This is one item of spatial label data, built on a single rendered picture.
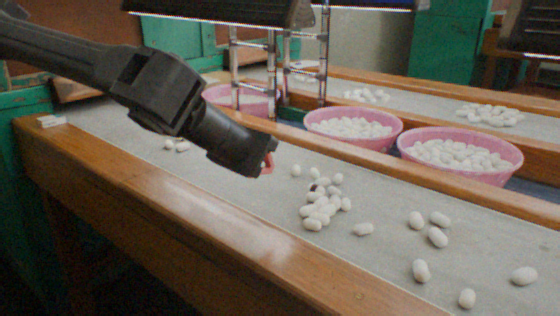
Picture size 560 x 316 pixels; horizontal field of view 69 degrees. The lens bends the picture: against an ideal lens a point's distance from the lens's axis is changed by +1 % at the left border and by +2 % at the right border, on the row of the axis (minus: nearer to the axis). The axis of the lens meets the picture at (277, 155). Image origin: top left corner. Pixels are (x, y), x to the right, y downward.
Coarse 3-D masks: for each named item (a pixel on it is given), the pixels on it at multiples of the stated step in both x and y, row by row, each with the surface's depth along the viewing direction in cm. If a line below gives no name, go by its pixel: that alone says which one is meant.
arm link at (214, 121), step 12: (192, 108) 49; (204, 108) 49; (216, 108) 51; (192, 120) 49; (204, 120) 48; (216, 120) 50; (228, 120) 53; (180, 132) 49; (192, 132) 49; (204, 132) 49; (216, 132) 51; (204, 144) 51; (216, 144) 52
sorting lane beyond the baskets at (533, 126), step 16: (304, 80) 165; (336, 80) 165; (336, 96) 144; (400, 96) 143; (416, 96) 143; (432, 96) 143; (416, 112) 127; (432, 112) 127; (448, 112) 126; (496, 128) 113; (512, 128) 113; (528, 128) 113; (544, 128) 113
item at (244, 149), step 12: (228, 132) 52; (240, 132) 54; (252, 132) 58; (228, 144) 53; (240, 144) 54; (252, 144) 57; (264, 144) 56; (216, 156) 55; (228, 156) 55; (240, 156) 56; (252, 156) 56; (264, 156) 55; (240, 168) 56; (252, 168) 55
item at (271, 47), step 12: (228, 24) 112; (228, 36) 114; (276, 36) 104; (264, 48) 106; (276, 48) 105; (276, 60) 106; (276, 72) 108; (240, 84) 117; (276, 84) 109; (276, 96) 110; (276, 108) 112; (276, 120) 113
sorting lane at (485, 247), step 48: (144, 144) 103; (192, 144) 103; (288, 144) 103; (240, 192) 80; (288, 192) 80; (384, 192) 80; (432, 192) 80; (336, 240) 66; (384, 240) 66; (480, 240) 66; (528, 240) 66; (432, 288) 56; (480, 288) 56; (528, 288) 56
